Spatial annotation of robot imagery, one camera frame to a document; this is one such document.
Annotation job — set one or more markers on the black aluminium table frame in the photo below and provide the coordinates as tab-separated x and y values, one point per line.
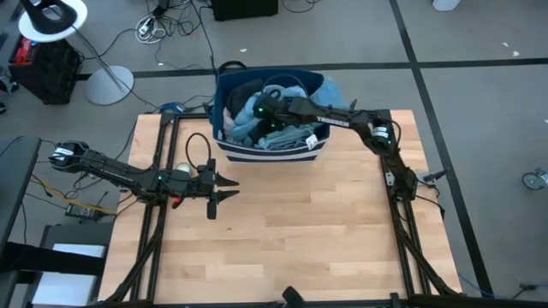
192	116

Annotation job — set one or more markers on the plain white paper tag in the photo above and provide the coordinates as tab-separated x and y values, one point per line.
311	142

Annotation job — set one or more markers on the white power strip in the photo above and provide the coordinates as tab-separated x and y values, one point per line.
147	27

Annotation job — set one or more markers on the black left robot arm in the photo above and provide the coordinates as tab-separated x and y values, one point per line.
111	173

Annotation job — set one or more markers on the grey cart white panels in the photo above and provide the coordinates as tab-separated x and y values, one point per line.
77	233

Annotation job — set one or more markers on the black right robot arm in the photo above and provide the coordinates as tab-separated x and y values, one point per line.
334	120

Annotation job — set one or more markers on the black desk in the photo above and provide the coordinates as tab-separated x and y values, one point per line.
17	179

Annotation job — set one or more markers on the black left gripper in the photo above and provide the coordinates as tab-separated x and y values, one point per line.
211	207

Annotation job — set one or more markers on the black crate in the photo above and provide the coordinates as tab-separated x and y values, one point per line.
51	72

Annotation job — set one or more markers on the white floor object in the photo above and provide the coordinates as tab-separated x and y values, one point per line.
445	4

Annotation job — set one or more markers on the grey caster wheel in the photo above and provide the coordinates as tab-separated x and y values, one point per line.
533	180

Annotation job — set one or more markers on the black power brick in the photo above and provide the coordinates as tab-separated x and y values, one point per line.
81	211

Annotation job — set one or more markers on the red item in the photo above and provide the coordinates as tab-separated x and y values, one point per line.
23	49

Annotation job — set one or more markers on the black table-level camera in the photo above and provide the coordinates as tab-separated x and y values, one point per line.
294	299

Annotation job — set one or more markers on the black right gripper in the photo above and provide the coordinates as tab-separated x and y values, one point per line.
267	104

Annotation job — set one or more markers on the light blue towel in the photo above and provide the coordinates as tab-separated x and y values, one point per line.
287	139

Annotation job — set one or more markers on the navy white striped fabric basket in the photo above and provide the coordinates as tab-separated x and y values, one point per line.
265	153

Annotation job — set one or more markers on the black box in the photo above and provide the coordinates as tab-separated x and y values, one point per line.
244	8

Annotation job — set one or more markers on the black pants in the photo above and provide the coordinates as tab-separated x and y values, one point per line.
242	96

